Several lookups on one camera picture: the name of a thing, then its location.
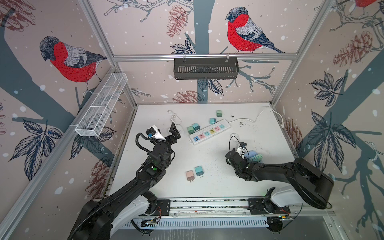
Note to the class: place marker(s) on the pink plug adapter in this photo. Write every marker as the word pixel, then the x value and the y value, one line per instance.
pixel 190 176

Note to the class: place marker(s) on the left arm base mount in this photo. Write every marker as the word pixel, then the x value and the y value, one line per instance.
pixel 148 205

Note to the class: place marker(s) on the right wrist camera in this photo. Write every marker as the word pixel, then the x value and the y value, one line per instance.
pixel 242 149

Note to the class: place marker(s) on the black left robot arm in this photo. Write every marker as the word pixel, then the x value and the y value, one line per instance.
pixel 100 220

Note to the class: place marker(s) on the teal plug adapter by strip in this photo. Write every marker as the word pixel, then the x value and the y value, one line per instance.
pixel 212 121

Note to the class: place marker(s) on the green plug adapter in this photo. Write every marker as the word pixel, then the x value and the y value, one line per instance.
pixel 257 158
pixel 219 113
pixel 190 129

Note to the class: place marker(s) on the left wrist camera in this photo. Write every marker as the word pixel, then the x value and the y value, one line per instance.
pixel 158 134

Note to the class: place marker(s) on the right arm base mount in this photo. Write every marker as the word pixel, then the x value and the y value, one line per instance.
pixel 265 205

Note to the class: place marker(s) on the white multicolour power strip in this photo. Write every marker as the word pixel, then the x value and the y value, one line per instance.
pixel 209 132

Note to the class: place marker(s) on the black wire basket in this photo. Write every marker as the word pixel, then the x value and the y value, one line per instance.
pixel 206 68

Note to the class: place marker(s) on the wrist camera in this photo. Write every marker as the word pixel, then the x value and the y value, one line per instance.
pixel 158 134
pixel 242 149

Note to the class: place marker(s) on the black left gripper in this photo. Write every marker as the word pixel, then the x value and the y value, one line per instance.
pixel 175 133

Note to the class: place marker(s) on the teal plug adapter left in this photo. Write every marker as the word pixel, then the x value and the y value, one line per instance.
pixel 196 126

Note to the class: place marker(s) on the blue square socket cube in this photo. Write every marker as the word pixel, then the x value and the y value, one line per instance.
pixel 250 154

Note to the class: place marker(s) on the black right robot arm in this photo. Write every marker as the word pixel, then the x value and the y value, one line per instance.
pixel 311 184

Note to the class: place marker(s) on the teal plug adapter front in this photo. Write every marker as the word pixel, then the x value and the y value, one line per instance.
pixel 199 171

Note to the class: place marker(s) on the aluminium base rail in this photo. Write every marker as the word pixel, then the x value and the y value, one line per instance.
pixel 221 213

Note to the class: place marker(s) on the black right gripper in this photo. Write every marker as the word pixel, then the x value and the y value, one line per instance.
pixel 240 159

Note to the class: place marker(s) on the white mesh shelf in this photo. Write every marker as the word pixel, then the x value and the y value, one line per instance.
pixel 94 120

